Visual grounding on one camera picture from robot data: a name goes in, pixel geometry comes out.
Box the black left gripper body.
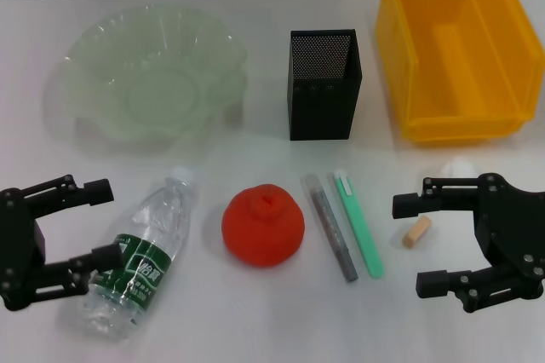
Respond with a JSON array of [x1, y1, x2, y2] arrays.
[[0, 186, 47, 312]]

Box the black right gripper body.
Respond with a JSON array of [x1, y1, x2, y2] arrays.
[[472, 171, 545, 300]]

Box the small wooden block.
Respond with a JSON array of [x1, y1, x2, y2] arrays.
[[400, 215, 433, 250]]

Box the clear bottle with green label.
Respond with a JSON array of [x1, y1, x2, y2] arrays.
[[79, 165, 199, 343]]

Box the mint green pen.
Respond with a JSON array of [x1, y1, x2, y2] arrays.
[[326, 169, 386, 279]]

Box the white paper ball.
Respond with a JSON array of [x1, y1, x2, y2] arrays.
[[439, 158, 481, 179]]

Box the red pomegranate toy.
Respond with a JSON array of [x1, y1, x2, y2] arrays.
[[221, 182, 307, 268]]

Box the grey pen with clear cap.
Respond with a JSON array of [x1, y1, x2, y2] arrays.
[[301, 172, 360, 284]]

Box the clear green wavy glass plate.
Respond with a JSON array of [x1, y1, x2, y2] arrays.
[[42, 4, 250, 155]]

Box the black mesh pen holder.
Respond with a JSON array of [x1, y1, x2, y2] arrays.
[[289, 28, 364, 142]]

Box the yellow plastic bin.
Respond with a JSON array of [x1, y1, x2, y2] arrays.
[[374, 0, 545, 145]]

